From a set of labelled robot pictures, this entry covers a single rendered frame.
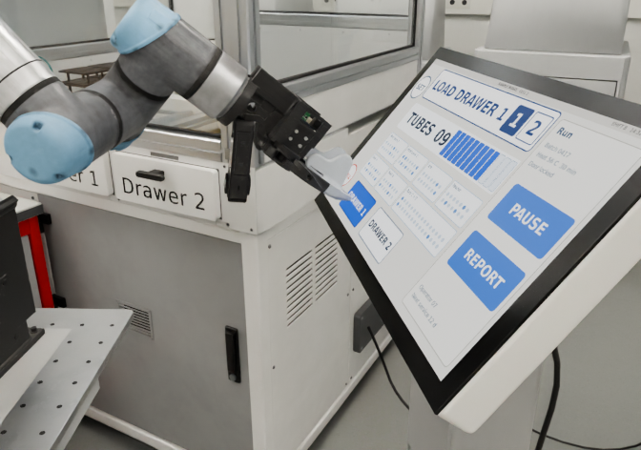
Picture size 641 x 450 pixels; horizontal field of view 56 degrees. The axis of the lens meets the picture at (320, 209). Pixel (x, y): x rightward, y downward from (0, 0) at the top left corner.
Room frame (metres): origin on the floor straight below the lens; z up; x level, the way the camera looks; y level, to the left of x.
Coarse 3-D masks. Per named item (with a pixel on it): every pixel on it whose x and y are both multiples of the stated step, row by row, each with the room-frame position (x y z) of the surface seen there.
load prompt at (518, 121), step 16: (448, 80) 0.84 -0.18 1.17; (464, 80) 0.80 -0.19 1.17; (432, 96) 0.84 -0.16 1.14; (448, 96) 0.80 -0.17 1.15; (464, 96) 0.77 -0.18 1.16; (480, 96) 0.73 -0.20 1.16; (496, 96) 0.70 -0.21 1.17; (512, 96) 0.68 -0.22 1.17; (464, 112) 0.74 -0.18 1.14; (480, 112) 0.70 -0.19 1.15; (496, 112) 0.68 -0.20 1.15; (512, 112) 0.65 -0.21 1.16; (528, 112) 0.63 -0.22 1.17; (544, 112) 0.61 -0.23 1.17; (560, 112) 0.59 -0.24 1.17; (480, 128) 0.68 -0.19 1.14; (496, 128) 0.65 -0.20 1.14; (512, 128) 0.63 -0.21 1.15; (528, 128) 0.61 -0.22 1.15; (544, 128) 0.59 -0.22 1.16; (512, 144) 0.61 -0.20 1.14; (528, 144) 0.59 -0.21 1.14
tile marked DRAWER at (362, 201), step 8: (360, 184) 0.82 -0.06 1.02; (352, 192) 0.82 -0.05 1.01; (360, 192) 0.80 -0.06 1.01; (368, 192) 0.78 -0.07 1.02; (344, 200) 0.82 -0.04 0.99; (352, 200) 0.80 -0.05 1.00; (360, 200) 0.78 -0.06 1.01; (368, 200) 0.76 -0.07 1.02; (376, 200) 0.74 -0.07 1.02; (344, 208) 0.80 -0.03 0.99; (352, 208) 0.78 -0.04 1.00; (360, 208) 0.76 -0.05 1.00; (368, 208) 0.74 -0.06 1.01; (352, 216) 0.76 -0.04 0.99; (360, 216) 0.75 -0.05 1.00; (352, 224) 0.75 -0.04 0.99
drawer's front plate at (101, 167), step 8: (96, 160) 1.32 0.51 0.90; (104, 160) 1.31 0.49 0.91; (88, 168) 1.34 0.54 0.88; (96, 168) 1.32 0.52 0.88; (104, 168) 1.31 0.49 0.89; (72, 176) 1.36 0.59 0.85; (80, 176) 1.35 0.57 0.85; (88, 176) 1.34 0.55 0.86; (96, 176) 1.32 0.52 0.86; (104, 176) 1.31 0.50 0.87; (56, 184) 1.40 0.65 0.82; (64, 184) 1.38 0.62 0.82; (72, 184) 1.37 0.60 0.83; (80, 184) 1.35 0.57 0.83; (88, 184) 1.34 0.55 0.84; (96, 184) 1.33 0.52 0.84; (104, 184) 1.31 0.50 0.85; (112, 184) 1.32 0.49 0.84; (96, 192) 1.33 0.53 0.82; (104, 192) 1.31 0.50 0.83; (112, 192) 1.32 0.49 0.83
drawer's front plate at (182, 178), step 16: (112, 160) 1.30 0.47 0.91; (128, 160) 1.27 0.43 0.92; (144, 160) 1.25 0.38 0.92; (160, 160) 1.24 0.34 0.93; (128, 176) 1.27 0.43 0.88; (176, 176) 1.20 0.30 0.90; (192, 176) 1.18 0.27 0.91; (208, 176) 1.16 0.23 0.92; (176, 192) 1.21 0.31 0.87; (192, 192) 1.19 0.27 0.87; (208, 192) 1.16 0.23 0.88; (160, 208) 1.23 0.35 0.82; (176, 208) 1.21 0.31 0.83; (192, 208) 1.19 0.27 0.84; (208, 208) 1.17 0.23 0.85
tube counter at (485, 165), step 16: (448, 128) 0.74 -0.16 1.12; (432, 144) 0.74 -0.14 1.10; (448, 144) 0.71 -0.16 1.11; (464, 144) 0.68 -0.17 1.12; (480, 144) 0.65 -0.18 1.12; (448, 160) 0.68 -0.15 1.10; (464, 160) 0.65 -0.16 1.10; (480, 160) 0.63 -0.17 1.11; (496, 160) 0.61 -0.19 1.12; (512, 160) 0.58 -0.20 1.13; (480, 176) 0.61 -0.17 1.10; (496, 176) 0.58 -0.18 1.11
